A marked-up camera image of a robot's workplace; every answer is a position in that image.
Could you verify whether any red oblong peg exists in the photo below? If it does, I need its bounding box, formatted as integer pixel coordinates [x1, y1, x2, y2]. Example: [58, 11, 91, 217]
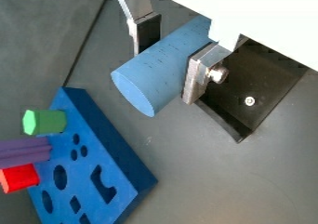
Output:
[0, 164, 40, 193]

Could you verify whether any green hexagon peg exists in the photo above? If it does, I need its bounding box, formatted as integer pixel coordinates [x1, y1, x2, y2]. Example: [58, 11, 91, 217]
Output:
[22, 110, 66, 135]

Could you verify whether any purple star peg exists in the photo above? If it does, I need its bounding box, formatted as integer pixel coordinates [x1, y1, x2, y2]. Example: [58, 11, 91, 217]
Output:
[0, 137, 52, 169]

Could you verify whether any black cradle fixture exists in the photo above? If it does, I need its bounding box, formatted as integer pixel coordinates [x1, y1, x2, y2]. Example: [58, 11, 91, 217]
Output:
[195, 39, 308, 143]

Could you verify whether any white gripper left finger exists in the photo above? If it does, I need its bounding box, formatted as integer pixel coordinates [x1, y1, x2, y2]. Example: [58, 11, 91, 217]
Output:
[117, 0, 161, 55]

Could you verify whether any blue shape sorter board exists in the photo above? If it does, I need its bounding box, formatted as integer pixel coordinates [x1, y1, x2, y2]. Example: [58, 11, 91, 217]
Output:
[28, 87, 157, 224]

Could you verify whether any light blue oval cylinder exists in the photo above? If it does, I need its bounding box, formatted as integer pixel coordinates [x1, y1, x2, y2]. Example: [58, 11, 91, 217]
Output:
[111, 16, 211, 117]

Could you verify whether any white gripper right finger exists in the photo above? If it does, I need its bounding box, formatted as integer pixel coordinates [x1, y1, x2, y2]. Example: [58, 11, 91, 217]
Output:
[181, 41, 231, 105]

